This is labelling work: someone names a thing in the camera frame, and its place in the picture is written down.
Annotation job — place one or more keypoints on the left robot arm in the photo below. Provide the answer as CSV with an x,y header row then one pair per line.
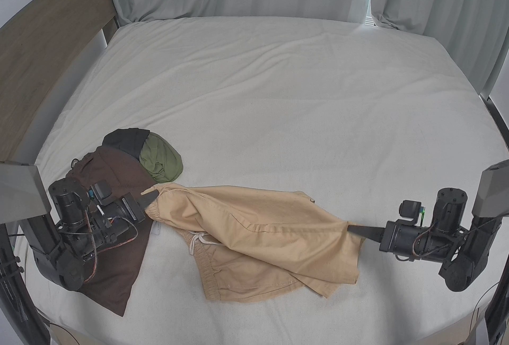
x,y
51,252

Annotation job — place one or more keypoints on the bed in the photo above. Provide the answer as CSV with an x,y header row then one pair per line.
x,y
278,96

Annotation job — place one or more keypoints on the tan shorts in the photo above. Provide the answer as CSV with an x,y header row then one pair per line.
x,y
278,226

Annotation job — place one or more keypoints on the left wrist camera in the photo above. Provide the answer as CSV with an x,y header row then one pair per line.
x,y
101,192

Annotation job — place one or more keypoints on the black garment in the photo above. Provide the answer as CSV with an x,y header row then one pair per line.
x,y
123,142

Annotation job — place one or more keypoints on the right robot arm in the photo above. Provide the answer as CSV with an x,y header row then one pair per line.
x,y
469,248

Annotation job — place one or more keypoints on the brown shorts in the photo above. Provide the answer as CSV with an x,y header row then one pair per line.
x,y
119,268

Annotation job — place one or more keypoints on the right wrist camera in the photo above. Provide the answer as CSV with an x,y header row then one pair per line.
x,y
410,210

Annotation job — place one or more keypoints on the green garment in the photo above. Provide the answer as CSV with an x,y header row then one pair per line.
x,y
161,160

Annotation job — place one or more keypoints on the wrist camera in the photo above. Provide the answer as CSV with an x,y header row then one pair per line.
x,y
101,192
410,210

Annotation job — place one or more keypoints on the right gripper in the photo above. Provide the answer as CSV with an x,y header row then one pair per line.
x,y
399,238

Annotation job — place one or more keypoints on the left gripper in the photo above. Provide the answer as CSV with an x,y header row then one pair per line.
x,y
125,212

